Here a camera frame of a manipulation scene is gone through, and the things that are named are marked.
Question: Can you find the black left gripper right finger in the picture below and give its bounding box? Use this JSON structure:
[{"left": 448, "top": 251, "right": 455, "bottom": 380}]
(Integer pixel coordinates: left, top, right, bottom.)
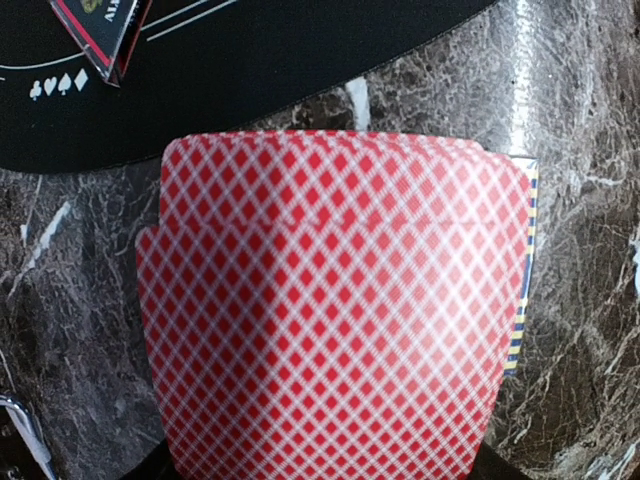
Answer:
[{"left": 471, "top": 442, "right": 531, "bottom": 480}]

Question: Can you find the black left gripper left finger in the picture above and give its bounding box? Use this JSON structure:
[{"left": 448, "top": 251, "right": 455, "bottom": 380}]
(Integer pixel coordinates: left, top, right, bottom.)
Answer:
[{"left": 121, "top": 440, "right": 175, "bottom": 480}]

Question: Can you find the red backed card deck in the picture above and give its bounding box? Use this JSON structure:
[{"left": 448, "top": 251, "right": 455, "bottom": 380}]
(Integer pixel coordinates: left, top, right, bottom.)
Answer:
[{"left": 136, "top": 131, "right": 531, "bottom": 479}]

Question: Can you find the black poker chip case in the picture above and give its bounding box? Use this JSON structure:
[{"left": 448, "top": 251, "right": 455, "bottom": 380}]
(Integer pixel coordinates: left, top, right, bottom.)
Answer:
[{"left": 1, "top": 394, "right": 59, "bottom": 480}]

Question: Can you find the round black poker mat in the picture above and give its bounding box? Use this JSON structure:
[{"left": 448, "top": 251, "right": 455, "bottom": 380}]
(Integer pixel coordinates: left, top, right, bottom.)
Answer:
[{"left": 1, "top": 1, "right": 486, "bottom": 174}]

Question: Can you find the red triangular all-in marker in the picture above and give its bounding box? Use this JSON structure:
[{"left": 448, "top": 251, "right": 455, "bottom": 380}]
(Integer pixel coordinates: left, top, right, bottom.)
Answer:
[{"left": 49, "top": 0, "right": 152, "bottom": 87}]

